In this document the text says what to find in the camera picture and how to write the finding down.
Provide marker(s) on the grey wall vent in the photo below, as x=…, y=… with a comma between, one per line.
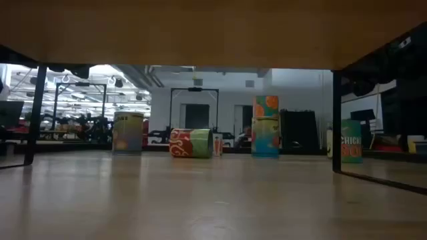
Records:
x=249, y=83
x=197, y=82

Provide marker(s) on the short orange and green can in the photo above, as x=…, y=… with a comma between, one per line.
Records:
x=266, y=106

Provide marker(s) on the dark computer monitor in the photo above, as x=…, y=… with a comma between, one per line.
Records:
x=10, y=113

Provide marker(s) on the grey ceiling duct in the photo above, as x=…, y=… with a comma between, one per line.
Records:
x=136, y=75

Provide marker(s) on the black wall television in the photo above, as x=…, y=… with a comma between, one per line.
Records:
x=247, y=116

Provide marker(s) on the yellow and grey tall can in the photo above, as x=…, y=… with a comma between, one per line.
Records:
x=128, y=133

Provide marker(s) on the black background station frame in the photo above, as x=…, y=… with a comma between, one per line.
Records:
x=194, y=89
x=104, y=106

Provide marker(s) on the black curtain panel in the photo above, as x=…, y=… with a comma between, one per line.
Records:
x=300, y=130

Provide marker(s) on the person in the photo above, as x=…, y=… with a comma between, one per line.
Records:
x=246, y=133

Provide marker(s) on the small white carrot can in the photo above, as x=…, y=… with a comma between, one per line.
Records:
x=218, y=145

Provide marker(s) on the yellow box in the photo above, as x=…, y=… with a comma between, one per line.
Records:
x=412, y=145

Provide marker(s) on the blue and yellow tall can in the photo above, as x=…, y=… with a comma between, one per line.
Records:
x=265, y=136

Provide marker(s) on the small black monitor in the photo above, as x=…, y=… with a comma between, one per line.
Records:
x=362, y=115

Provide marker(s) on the large black panel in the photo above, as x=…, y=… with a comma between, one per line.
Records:
x=410, y=113

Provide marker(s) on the black ceiling lamp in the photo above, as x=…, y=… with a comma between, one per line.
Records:
x=139, y=97
x=118, y=83

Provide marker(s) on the wooden shelf with black legs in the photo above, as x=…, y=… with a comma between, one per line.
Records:
x=213, y=33

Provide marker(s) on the black background robot arm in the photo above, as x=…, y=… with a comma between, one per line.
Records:
x=160, y=135
x=228, y=136

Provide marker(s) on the red chair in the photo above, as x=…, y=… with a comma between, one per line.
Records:
x=145, y=131

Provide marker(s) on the red and green can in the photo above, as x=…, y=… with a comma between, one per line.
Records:
x=190, y=143

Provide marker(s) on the red box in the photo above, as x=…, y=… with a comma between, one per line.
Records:
x=387, y=147

